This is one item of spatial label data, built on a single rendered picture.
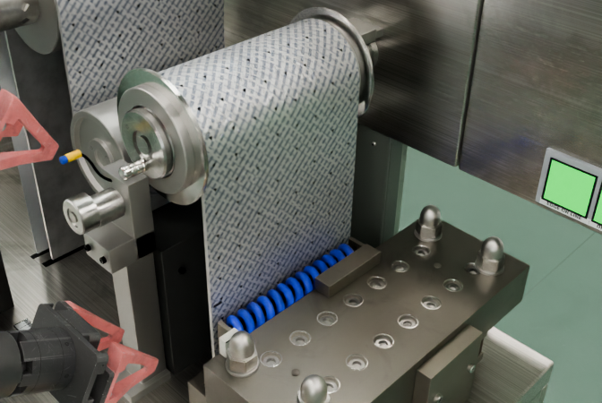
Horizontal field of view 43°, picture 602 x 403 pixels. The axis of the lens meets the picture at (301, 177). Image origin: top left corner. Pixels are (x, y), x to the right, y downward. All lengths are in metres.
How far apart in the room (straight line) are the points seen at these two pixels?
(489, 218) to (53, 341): 2.31
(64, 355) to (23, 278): 0.48
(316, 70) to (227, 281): 0.25
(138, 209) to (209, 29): 0.31
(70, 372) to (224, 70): 0.33
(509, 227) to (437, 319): 1.98
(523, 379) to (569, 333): 1.46
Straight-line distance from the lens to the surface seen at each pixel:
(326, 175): 0.91
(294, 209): 0.89
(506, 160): 0.92
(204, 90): 0.76
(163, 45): 0.99
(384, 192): 1.07
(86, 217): 0.80
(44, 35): 0.95
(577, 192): 0.88
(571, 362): 2.41
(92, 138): 0.92
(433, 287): 0.95
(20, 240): 1.28
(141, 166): 0.79
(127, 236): 0.85
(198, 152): 0.74
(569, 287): 2.67
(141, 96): 0.77
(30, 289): 1.18
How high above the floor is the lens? 1.64
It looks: 33 degrees down
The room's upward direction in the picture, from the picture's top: 1 degrees clockwise
